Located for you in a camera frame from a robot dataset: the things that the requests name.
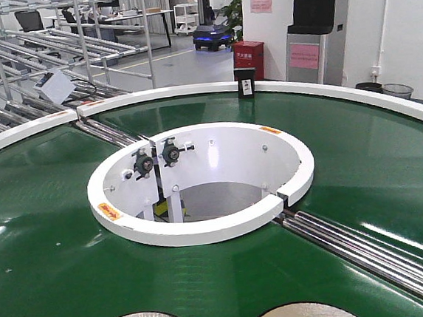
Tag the black sensor box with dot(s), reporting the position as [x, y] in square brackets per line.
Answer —
[246, 82]

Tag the red fire cabinet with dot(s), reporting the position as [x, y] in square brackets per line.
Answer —
[249, 54]

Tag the blue mobile robot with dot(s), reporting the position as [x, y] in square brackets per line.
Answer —
[211, 36]

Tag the green potted plant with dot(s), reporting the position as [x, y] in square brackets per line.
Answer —
[232, 11]

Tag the white box on rack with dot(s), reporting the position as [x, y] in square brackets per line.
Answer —
[54, 86]

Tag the black water dispenser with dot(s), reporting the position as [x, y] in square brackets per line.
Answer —
[313, 21]

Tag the white outer conveyor rim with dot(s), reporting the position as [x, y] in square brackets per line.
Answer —
[28, 129]

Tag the metal roller rack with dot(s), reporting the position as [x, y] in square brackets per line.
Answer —
[39, 35]

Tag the steel conveyor rollers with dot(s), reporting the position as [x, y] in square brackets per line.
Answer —
[388, 262]

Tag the wire mesh waste bin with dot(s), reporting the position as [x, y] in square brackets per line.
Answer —
[397, 90]

